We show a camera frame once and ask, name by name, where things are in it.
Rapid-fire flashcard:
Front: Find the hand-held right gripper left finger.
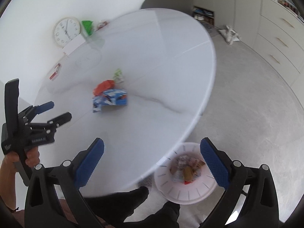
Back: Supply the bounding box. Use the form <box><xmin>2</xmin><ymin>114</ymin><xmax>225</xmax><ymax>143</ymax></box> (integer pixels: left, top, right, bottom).
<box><xmin>24</xmin><ymin>137</ymin><xmax>105</xmax><ymax>228</ymax></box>

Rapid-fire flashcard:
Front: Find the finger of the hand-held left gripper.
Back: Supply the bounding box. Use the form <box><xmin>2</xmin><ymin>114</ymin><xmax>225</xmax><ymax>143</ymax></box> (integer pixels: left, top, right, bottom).
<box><xmin>28</xmin><ymin>112</ymin><xmax>72</xmax><ymax>135</ymax></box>
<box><xmin>18</xmin><ymin>101</ymin><xmax>55</xmax><ymax>124</ymax></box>

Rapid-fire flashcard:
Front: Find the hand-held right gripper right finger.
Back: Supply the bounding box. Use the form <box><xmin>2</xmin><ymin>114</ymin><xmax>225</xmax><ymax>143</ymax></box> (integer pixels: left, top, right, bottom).
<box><xmin>200</xmin><ymin>137</ymin><xmax>281</xmax><ymax>228</ymax></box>

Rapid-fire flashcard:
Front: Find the brown cardboard piece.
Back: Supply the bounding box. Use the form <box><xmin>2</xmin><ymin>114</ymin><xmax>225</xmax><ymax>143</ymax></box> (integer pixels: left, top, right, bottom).
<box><xmin>183</xmin><ymin>165</ymin><xmax>196</xmax><ymax>181</ymax></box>

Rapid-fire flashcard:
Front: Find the crushed clear plastic bottle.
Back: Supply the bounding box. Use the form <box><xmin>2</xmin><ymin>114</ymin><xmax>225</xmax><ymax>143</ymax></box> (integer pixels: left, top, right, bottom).
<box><xmin>175</xmin><ymin>155</ymin><xmax>188</xmax><ymax>169</ymax></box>

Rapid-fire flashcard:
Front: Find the white round waste bin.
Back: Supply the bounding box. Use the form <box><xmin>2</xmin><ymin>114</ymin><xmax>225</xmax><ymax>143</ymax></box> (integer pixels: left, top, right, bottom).
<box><xmin>154</xmin><ymin>142</ymin><xmax>218</xmax><ymax>205</ymax></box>

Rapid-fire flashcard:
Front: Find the orange paper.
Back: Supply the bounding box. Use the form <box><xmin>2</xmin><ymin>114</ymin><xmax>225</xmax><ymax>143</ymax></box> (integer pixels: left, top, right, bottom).
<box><xmin>93</xmin><ymin>79</ymin><xmax>116</xmax><ymax>95</ymax></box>

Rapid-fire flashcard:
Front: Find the blue and white snack bag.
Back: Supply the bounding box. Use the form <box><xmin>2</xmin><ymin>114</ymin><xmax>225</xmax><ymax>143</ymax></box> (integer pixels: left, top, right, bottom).
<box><xmin>92</xmin><ymin>89</ymin><xmax>128</xmax><ymax>113</ymax></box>

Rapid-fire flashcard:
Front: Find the green and white wrapper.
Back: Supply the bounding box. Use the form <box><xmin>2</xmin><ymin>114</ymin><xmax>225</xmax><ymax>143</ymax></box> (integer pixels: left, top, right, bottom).
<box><xmin>113</xmin><ymin>68</ymin><xmax>124</xmax><ymax>84</ymax></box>

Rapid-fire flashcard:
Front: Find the person's left forearm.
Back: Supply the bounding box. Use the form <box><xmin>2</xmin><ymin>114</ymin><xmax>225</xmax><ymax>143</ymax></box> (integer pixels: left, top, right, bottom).
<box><xmin>0</xmin><ymin>158</ymin><xmax>18</xmax><ymax>212</ymax></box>

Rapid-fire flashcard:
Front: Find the person's left hand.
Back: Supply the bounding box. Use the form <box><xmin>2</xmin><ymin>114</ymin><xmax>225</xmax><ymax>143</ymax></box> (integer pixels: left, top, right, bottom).
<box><xmin>3</xmin><ymin>146</ymin><xmax>41</xmax><ymax>171</ymax></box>

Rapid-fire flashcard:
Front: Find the red and white small box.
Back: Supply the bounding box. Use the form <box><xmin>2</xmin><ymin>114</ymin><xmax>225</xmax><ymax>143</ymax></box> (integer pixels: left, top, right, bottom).
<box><xmin>49</xmin><ymin>63</ymin><xmax>62</xmax><ymax>81</ymax></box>

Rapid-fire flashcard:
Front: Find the white paper card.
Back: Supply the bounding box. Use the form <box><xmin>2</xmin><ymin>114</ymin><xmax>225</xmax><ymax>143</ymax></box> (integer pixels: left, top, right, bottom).
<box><xmin>62</xmin><ymin>34</ymin><xmax>86</xmax><ymax>55</ymax></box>

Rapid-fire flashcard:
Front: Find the green plastic bag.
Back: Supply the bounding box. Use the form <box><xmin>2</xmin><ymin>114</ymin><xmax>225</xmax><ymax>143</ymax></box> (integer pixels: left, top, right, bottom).
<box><xmin>81</xmin><ymin>20</ymin><xmax>94</xmax><ymax>36</ymax></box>

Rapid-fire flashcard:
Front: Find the red snack packet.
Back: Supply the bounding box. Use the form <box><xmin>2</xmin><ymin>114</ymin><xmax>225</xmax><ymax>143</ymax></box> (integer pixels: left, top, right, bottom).
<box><xmin>96</xmin><ymin>20</ymin><xmax>110</xmax><ymax>30</ymax></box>

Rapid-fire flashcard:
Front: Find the white tote bag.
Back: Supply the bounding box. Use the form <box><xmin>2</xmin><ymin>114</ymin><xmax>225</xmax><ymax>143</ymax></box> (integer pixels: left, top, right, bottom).
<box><xmin>218</xmin><ymin>25</ymin><xmax>241</xmax><ymax>45</ymax></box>

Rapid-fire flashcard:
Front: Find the beige drawer unit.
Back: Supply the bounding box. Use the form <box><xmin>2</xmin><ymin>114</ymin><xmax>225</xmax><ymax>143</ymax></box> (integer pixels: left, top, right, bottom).
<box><xmin>252</xmin><ymin>0</ymin><xmax>304</xmax><ymax>88</ymax></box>

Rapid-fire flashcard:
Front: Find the low shoe shelf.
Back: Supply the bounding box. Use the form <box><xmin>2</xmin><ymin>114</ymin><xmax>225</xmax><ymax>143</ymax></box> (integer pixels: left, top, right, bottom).
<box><xmin>191</xmin><ymin>5</ymin><xmax>216</xmax><ymax>26</ymax></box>

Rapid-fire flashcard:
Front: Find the grey chair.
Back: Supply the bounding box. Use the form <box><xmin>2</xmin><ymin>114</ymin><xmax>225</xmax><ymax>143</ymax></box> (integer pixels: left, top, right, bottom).
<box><xmin>141</xmin><ymin>0</ymin><xmax>194</xmax><ymax>16</ymax></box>

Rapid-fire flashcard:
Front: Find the beige tall wardrobe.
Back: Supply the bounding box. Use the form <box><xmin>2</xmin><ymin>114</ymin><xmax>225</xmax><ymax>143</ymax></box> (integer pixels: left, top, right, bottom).
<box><xmin>215</xmin><ymin>0</ymin><xmax>262</xmax><ymax>29</ymax></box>

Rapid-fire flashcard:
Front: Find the small rack with bottles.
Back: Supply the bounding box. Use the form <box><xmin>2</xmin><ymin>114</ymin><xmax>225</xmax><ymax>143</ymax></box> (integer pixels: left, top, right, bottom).
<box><xmin>277</xmin><ymin>0</ymin><xmax>298</xmax><ymax>13</ymax></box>

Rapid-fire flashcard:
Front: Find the round white wall clock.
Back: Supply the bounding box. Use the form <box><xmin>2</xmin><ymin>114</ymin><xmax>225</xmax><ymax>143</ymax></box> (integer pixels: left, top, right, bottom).
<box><xmin>53</xmin><ymin>17</ymin><xmax>82</xmax><ymax>48</ymax></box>

